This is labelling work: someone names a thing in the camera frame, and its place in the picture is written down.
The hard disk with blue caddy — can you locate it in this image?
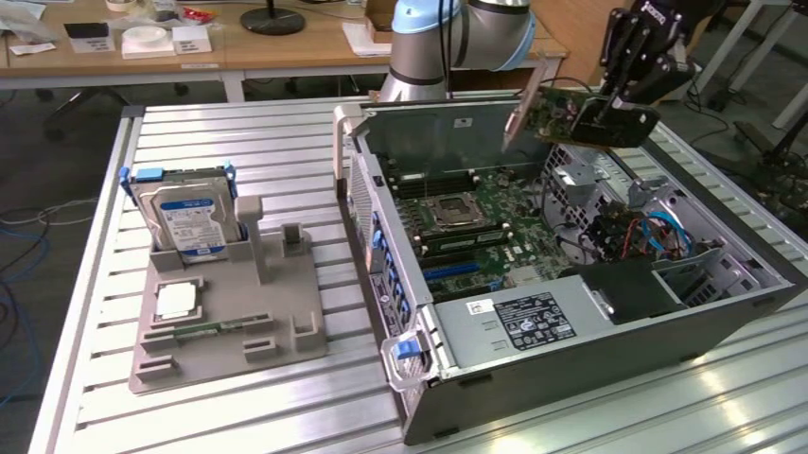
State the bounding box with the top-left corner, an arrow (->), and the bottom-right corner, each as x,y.
114,160 -> 244,266

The blue expansion slot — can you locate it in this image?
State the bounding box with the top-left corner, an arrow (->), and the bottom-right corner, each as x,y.
422,262 -> 482,281

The blue case latch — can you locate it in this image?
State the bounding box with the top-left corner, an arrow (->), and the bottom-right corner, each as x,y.
389,340 -> 422,364

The black RAM stick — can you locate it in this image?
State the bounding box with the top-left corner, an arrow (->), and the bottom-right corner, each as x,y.
419,229 -> 510,254

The white labelled box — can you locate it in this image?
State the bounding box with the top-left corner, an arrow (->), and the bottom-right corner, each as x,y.
170,24 -> 213,56

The white table frame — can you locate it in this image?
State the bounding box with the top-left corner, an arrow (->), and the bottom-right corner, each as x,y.
690,0 -> 808,130

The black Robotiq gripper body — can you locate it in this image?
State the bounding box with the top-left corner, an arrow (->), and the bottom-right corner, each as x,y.
630,0 -> 750,56

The white floor cable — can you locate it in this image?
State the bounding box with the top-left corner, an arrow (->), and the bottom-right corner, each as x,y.
0,197 -> 97,227

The blue data wire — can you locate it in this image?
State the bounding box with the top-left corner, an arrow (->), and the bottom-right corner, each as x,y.
635,210 -> 695,259

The silver CPU chip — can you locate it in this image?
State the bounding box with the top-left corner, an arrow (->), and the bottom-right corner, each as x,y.
153,286 -> 196,321

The brown cardboard box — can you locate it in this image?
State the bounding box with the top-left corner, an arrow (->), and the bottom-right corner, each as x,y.
364,0 -> 397,32

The wooden desk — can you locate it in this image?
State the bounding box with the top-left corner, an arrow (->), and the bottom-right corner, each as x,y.
0,0 -> 568,91

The black chair base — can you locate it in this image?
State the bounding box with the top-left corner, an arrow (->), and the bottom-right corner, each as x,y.
34,84 -> 130,141

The white box with tape roll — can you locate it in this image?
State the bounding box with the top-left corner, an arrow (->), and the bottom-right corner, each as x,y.
118,26 -> 177,61

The open dark grey PC case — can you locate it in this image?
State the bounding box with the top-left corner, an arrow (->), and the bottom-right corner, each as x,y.
331,84 -> 808,448

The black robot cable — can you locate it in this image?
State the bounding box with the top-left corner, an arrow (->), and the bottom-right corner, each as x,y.
439,0 -> 456,98

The perforated metal drive cage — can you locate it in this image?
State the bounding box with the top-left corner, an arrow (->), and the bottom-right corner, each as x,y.
542,141 -> 633,223

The green RAM stick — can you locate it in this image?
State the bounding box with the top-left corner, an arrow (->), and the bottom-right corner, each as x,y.
173,317 -> 252,340

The white box with black lid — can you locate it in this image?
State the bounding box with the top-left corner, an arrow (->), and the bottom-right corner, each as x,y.
61,22 -> 116,54

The black equipment stand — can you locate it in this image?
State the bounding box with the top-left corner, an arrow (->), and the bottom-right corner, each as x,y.
730,94 -> 808,190

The metal CPU socket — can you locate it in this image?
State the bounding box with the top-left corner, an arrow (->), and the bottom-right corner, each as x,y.
427,193 -> 484,231

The black round lamp base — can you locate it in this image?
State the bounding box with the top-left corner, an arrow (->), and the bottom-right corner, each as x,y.
239,0 -> 308,36

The Nvidia graphics card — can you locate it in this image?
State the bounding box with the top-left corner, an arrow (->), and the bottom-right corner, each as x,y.
499,44 -> 662,153

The metal disk bay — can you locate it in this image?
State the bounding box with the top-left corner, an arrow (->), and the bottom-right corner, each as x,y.
649,243 -> 783,308

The grey power supply unit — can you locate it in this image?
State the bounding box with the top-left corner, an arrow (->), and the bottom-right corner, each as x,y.
431,276 -> 617,370

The white paper stack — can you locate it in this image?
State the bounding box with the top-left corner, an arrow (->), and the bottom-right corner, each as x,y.
341,21 -> 393,58

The red wire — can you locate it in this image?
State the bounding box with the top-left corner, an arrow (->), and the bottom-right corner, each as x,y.
619,215 -> 639,257

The grey plastic parts rack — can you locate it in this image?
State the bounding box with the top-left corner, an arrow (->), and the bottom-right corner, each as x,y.
128,193 -> 329,395

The blue floor cable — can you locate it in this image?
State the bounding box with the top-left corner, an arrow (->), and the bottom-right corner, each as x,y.
0,226 -> 49,409

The wooden cabinet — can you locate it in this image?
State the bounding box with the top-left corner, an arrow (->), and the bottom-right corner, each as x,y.
532,0 -> 725,108

